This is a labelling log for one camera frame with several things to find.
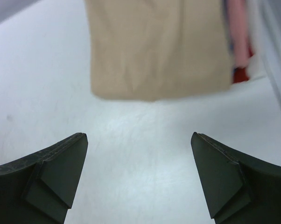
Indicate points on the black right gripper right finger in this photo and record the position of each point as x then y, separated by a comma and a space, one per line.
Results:
238, 188

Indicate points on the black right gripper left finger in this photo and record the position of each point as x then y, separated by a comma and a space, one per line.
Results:
40, 188

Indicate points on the beige t-shirt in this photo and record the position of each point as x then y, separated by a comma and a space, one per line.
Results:
157, 49

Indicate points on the folded pink t-shirt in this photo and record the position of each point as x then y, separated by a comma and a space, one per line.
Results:
238, 26

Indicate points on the aluminium frame rail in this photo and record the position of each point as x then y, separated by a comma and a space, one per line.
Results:
271, 20

